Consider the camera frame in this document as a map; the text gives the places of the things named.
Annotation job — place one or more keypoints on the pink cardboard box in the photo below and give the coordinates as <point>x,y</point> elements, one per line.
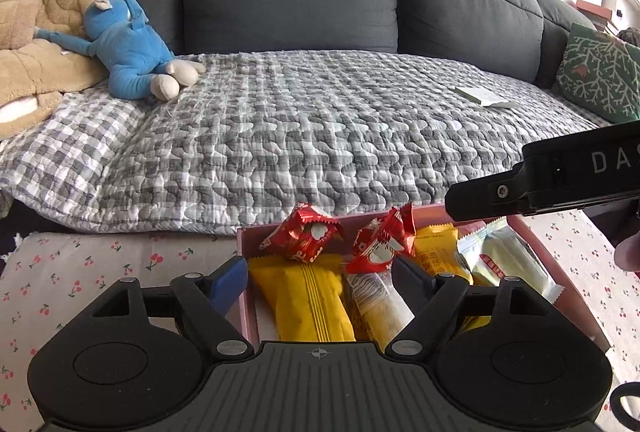
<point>575,292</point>

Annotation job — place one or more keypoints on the white sandwich bread packet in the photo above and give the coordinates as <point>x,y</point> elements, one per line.
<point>505,257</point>

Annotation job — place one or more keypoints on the orange snack packet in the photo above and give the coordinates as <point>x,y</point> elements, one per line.
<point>439,252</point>

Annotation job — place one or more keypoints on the large ridged yellow snack packet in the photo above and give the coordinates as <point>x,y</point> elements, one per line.
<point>305,302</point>

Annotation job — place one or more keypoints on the red candy packet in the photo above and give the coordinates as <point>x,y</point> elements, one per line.
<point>300,237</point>
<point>382,242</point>

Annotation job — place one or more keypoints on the white paper sheet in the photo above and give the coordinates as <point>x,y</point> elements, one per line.
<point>482,96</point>

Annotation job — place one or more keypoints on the beige quilted blanket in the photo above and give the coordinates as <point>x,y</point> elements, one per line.
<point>35,62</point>

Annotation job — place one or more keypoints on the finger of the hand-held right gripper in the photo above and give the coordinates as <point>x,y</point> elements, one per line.
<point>485,197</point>

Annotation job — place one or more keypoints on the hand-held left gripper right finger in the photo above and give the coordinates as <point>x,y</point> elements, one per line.
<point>412,277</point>

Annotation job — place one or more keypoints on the blue plush toy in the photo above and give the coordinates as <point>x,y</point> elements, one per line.
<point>130,47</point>

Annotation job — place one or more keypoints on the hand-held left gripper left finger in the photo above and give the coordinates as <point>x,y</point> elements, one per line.
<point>230,279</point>

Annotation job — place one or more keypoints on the grey checkered quilt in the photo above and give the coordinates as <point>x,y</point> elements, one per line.
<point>300,137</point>

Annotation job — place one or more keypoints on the green branch pattern pillow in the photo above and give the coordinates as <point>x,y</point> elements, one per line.
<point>600,72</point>

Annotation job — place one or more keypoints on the stack of books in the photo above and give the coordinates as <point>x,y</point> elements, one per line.
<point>595,14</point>

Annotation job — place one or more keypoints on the clear wafer biscuit packet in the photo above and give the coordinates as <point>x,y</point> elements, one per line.
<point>375,307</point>

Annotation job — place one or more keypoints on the person's right hand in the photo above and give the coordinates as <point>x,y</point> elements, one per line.
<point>630,256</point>

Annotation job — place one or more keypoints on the cherry print tablecloth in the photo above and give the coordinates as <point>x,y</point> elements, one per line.
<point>75,262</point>

